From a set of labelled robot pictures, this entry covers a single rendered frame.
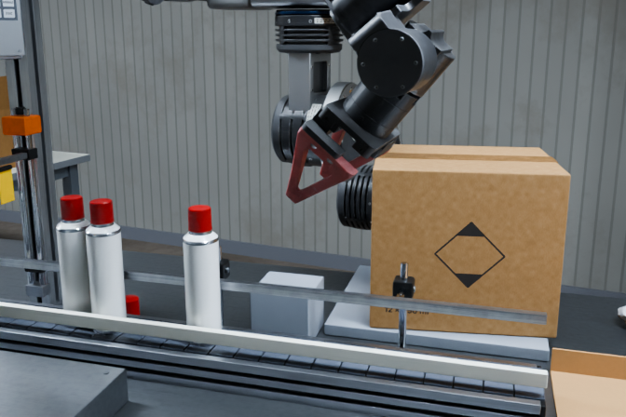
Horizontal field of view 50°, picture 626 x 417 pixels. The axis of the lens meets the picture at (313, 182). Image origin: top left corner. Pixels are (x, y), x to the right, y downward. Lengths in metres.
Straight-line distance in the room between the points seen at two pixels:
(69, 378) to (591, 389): 0.72
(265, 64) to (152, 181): 1.09
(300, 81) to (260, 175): 2.62
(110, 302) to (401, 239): 0.46
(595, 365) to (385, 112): 0.59
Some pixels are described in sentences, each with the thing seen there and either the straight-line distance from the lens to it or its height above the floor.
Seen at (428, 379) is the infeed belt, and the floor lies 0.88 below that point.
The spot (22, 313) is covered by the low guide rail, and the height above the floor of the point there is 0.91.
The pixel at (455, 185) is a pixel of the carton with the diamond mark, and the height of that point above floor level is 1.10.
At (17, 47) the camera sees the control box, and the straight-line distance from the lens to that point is 1.23.
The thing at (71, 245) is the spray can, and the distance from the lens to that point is 1.07.
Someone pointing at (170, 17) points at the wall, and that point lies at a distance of 4.10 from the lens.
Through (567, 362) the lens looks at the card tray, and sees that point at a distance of 1.09.
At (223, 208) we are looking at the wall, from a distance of 4.07.
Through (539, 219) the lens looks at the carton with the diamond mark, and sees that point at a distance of 1.09.
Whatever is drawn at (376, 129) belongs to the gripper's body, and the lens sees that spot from 0.66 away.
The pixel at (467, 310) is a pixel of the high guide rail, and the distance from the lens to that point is 0.96.
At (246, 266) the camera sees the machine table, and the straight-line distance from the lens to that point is 1.47.
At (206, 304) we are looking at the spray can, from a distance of 0.99.
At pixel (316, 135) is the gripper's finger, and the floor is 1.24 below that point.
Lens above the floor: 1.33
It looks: 13 degrees down
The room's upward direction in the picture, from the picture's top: straight up
